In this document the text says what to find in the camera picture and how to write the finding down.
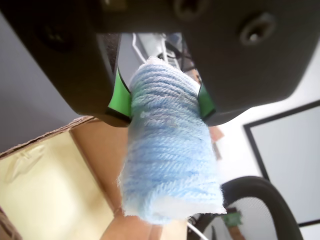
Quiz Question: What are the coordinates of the black framed white board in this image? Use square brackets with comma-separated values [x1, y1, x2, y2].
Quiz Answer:
[243, 99, 320, 227]

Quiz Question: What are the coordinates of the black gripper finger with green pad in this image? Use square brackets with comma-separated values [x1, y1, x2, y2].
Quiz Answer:
[174, 0, 320, 127]
[0, 0, 133, 128]

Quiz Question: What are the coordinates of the thin white cable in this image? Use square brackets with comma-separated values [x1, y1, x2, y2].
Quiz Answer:
[186, 221, 209, 240]

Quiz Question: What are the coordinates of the black mesh office chair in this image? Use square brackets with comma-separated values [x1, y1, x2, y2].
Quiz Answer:
[189, 175, 305, 240]

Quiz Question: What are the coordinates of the brown cardboard box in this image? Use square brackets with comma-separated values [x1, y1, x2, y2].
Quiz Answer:
[0, 115, 189, 240]

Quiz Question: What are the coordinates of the white block blue yarn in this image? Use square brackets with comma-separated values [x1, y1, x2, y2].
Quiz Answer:
[116, 56, 227, 225]

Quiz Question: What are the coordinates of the small green circuit board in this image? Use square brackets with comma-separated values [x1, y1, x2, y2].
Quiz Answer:
[221, 206, 244, 228]

